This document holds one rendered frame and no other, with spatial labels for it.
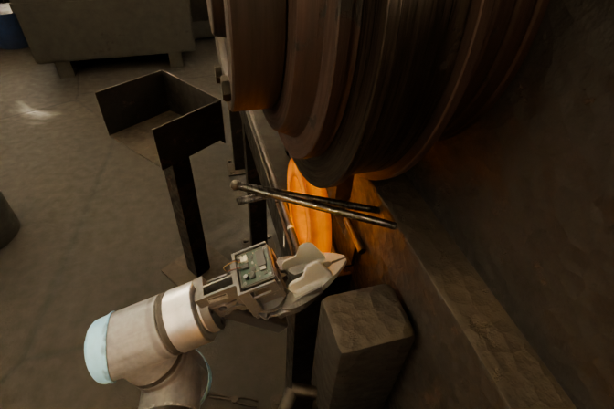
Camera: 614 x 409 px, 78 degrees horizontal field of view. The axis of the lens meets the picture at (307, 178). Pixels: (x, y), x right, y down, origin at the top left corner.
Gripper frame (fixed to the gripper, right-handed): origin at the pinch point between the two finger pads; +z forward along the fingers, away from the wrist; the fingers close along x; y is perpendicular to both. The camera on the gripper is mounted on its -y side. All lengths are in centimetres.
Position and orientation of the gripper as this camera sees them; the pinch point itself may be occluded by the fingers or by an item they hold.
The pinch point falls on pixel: (338, 264)
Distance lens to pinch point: 58.5
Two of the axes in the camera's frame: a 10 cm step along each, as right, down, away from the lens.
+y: -2.5, -6.9, -6.8
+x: -2.7, -6.3, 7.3
